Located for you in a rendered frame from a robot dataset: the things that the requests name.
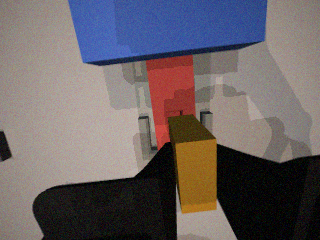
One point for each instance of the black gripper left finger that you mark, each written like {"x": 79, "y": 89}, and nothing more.
{"x": 145, "y": 203}

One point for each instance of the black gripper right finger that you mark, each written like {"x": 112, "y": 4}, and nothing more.
{"x": 266, "y": 200}

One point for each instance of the yellow rectangular block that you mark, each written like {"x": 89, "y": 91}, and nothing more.
{"x": 195, "y": 159}

